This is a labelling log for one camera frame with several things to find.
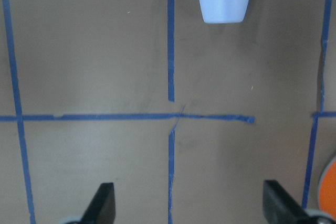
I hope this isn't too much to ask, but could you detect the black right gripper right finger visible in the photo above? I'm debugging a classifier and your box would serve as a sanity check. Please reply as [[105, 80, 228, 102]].
[[262, 180, 336, 224]]

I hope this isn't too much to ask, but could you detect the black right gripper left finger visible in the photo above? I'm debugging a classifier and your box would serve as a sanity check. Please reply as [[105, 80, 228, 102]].
[[60, 182, 116, 224]]

